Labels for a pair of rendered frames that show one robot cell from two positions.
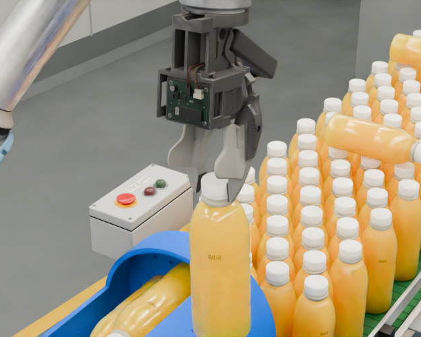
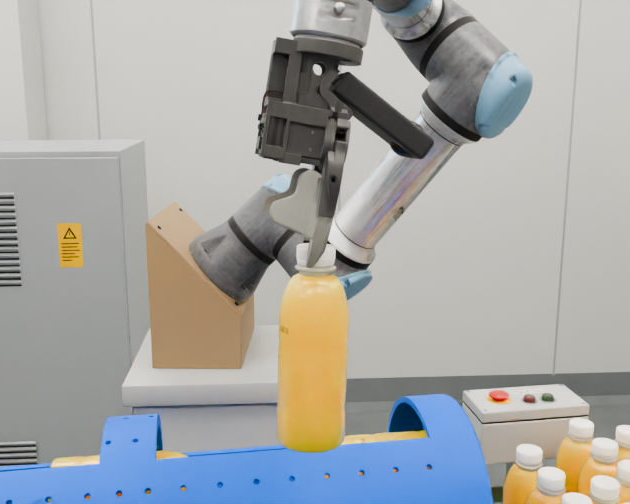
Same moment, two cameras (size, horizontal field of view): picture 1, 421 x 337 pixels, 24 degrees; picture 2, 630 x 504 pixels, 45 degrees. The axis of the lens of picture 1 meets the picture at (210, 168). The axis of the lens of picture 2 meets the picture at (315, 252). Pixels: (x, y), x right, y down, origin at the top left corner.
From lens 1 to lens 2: 0.81 m
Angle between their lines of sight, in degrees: 47
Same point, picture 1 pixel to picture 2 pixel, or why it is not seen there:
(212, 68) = (291, 98)
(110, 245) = not seen: hidden behind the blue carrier
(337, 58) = not seen: outside the picture
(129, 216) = (486, 409)
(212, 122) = (264, 147)
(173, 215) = (551, 435)
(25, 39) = (378, 178)
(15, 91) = (365, 226)
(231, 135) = (307, 182)
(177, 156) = not seen: hidden behind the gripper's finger
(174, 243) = (426, 399)
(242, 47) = (354, 94)
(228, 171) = (291, 220)
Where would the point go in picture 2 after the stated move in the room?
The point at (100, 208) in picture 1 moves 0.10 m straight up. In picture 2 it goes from (470, 395) to (473, 343)
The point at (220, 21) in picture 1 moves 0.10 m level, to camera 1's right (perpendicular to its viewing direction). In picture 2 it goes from (302, 44) to (383, 40)
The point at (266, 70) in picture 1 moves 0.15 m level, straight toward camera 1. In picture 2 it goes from (406, 142) to (283, 151)
